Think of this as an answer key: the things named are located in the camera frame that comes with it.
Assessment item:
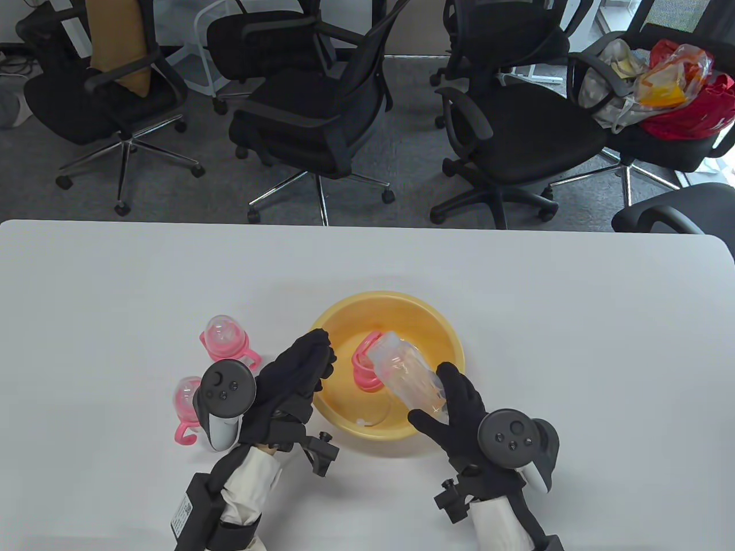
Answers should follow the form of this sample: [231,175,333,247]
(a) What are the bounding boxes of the person's left hand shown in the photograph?
[238,328,338,448]

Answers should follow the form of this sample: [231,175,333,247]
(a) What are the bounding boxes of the person's right hand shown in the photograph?
[408,362,489,477]

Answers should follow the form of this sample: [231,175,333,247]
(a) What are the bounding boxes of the clear plastic baby bottle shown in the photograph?
[174,375,216,448]
[199,315,264,368]
[366,331,448,420]

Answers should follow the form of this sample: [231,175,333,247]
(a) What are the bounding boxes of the pink bottle collar with nipple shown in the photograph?
[353,367,384,395]

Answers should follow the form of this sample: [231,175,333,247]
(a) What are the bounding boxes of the clear straw with white tip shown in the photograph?
[355,396,397,430]

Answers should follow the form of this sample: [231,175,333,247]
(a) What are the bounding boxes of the person's right forearm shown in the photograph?
[471,494,563,551]

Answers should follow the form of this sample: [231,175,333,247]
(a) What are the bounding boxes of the grey right hand controller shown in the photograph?
[478,409,560,494]

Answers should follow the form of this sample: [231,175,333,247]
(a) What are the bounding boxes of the grey hand controller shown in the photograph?
[478,409,560,494]
[197,359,257,451]

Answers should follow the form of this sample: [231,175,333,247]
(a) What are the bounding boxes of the yellow plastic basin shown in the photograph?
[310,291,465,443]

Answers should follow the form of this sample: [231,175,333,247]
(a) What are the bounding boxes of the grey left hand controller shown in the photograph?
[197,359,257,451]

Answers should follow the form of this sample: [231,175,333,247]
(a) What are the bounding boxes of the black office chair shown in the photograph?
[205,0,368,115]
[229,0,412,226]
[430,0,595,130]
[612,183,735,235]
[430,86,610,230]

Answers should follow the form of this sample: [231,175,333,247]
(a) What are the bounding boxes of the black chair with bags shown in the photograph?
[548,0,735,208]

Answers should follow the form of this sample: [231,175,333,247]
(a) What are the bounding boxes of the black chair with cushion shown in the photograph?
[16,0,206,218]

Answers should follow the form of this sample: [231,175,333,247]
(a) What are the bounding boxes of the white metal table leg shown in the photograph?
[508,62,563,87]

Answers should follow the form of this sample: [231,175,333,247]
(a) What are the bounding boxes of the brown cushion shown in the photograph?
[86,0,152,96]

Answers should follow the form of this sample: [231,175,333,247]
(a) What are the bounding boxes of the red bag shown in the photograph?
[641,73,735,141]

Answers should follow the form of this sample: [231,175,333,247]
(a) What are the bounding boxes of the orange plastic bag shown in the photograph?
[633,40,714,110]

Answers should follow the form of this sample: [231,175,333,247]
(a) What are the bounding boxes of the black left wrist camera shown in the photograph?
[299,432,341,477]

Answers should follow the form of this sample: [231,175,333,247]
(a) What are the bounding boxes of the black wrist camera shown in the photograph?
[299,432,341,477]
[434,479,483,524]

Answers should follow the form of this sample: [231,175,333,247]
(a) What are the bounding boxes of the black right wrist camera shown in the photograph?
[434,479,483,524]

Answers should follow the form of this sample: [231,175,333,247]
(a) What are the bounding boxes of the black white cable bundle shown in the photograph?
[0,46,38,78]

